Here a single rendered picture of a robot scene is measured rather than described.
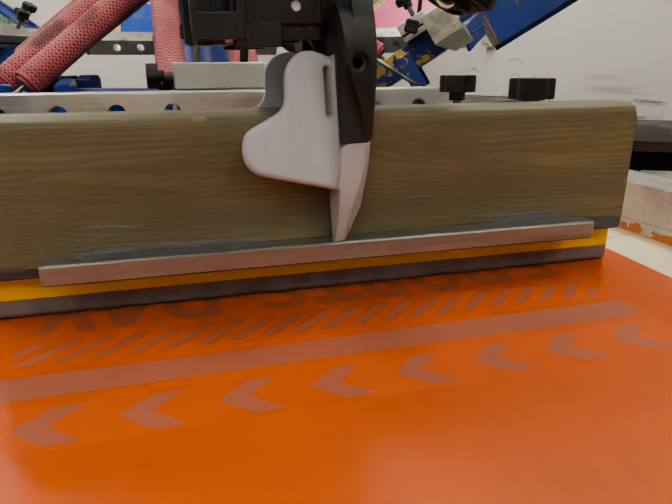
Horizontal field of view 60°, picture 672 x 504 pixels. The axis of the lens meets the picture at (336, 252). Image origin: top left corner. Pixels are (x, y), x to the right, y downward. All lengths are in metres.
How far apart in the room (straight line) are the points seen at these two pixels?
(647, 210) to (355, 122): 0.27
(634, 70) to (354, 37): 2.87
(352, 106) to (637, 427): 0.17
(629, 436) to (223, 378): 0.15
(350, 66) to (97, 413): 0.17
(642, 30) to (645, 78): 0.21
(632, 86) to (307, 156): 2.87
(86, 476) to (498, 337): 0.18
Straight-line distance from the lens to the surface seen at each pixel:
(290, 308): 0.31
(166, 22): 1.13
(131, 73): 4.71
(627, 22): 3.18
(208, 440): 0.21
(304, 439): 0.21
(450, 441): 0.21
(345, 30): 0.26
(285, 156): 0.28
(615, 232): 0.49
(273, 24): 0.27
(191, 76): 0.85
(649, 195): 0.48
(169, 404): 0.24
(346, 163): 0.28
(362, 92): 0.27
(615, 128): 0.38
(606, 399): 0.25
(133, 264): 0.29
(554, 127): 0.35
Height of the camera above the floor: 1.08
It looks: 18 degrees down
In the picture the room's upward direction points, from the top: straight up
